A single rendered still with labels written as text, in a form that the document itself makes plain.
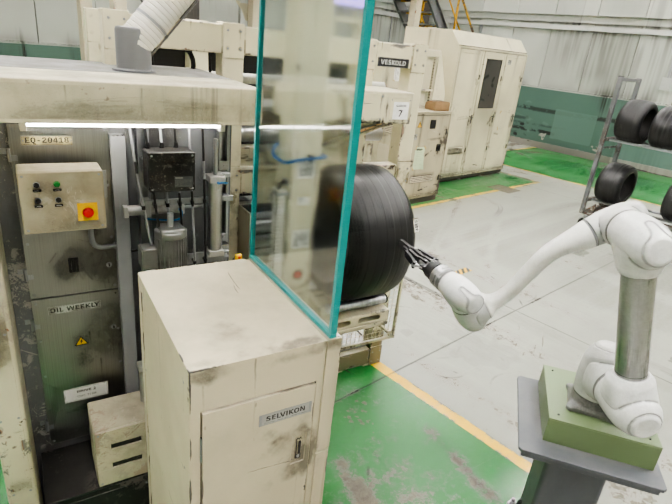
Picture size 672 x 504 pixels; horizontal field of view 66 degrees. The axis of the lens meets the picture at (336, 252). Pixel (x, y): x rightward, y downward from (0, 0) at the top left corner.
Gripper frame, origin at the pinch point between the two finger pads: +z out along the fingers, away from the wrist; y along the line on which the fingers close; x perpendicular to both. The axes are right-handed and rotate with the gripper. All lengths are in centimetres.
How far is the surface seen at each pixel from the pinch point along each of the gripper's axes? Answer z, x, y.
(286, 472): -57, 30, 74
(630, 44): 577, -48, -1026
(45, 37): 942, 104, 68
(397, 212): 10.4, -9.9, -0.6
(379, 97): 58, -43, -15
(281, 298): -26, -6, 67
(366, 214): 11.3, -9.8, 13.9
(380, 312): 9.7, 40.8, -4.8
